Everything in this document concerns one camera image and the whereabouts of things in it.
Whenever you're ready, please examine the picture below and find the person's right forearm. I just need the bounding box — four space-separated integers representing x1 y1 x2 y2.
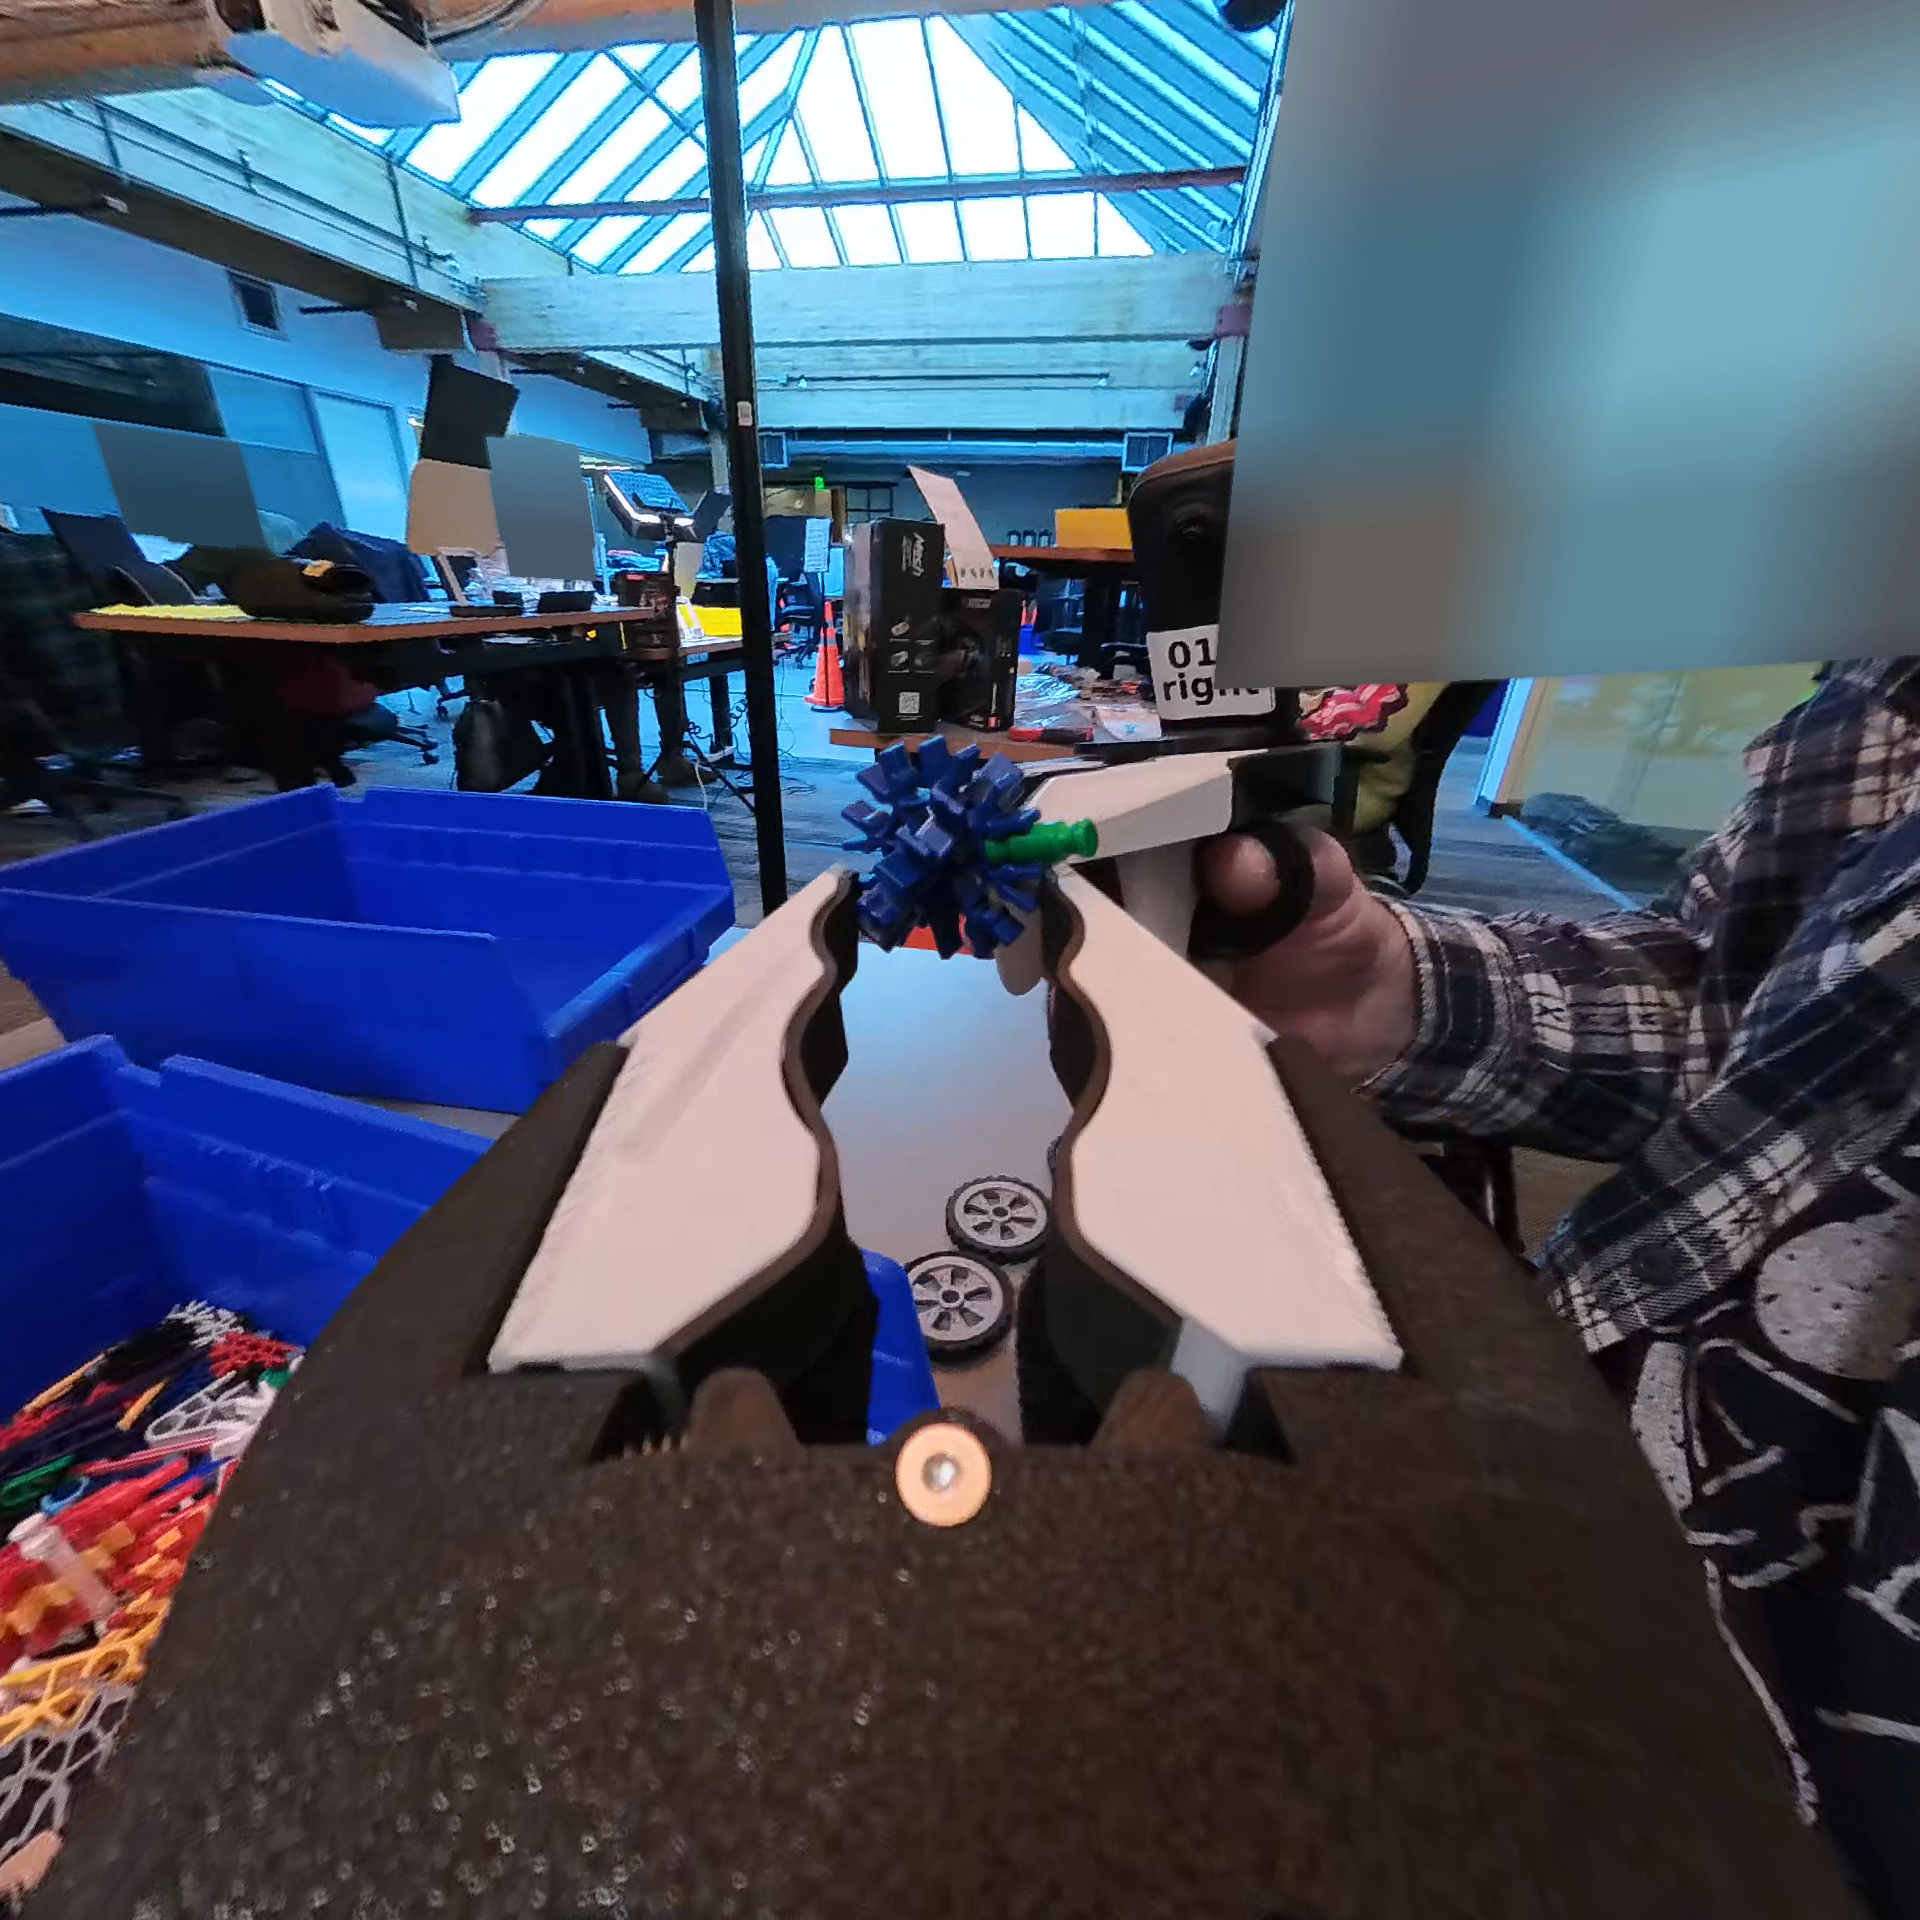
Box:
1357 657 1920 1173

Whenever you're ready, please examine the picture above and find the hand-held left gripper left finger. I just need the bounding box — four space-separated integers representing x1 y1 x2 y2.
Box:
487 861 886 1442

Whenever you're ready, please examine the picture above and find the blue bin with tag label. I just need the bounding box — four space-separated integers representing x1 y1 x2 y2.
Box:
0 1035 943 1907

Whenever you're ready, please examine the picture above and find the grey toy wheel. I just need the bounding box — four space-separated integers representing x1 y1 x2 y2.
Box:
904 1247 1016 1362
943 1178 1052 1265

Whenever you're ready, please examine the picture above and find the tall black product box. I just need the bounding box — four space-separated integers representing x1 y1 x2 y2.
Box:
839 517 951 735

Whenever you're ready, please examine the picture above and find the black softbox light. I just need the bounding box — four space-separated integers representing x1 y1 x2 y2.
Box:
414 355 520 471

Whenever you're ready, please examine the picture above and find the small black product box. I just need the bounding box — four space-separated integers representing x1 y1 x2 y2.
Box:
937 586 1033 735

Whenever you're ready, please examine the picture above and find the person's clothed torso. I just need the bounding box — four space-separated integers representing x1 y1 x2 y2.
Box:
1529 1050 1920 1920

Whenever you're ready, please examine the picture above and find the black backpack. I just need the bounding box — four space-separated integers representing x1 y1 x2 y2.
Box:
450 697 551 798

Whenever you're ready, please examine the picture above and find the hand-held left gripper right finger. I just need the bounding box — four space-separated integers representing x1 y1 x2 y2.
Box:
1016 867 1408 1439

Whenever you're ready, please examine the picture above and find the led panel lamp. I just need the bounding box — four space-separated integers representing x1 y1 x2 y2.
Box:
596 468 704 545

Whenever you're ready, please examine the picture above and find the person's right hand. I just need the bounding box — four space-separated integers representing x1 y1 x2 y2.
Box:
1198 823 1422 1093

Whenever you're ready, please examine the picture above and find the empty blue bin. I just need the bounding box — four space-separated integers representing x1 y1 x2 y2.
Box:
0 779 740 1119

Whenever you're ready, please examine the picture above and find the wooden desk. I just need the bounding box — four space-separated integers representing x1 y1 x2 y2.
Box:
71 598 752 805

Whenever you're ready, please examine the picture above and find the black bag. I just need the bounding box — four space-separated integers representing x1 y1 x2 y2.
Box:
223 555 376 627

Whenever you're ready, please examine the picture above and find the pile of colourful construction pieces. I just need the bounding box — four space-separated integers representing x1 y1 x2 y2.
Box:
0 1297 308 1900

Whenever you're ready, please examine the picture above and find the blue snowflake connector assembly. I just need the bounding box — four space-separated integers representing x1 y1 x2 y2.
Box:
839 735 1047 962

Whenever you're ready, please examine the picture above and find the cluttered wooden table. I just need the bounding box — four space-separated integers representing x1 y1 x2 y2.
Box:
830 661 1162 763

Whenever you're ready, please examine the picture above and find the black metal pole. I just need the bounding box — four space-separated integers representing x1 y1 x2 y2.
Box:
692 0 793 922

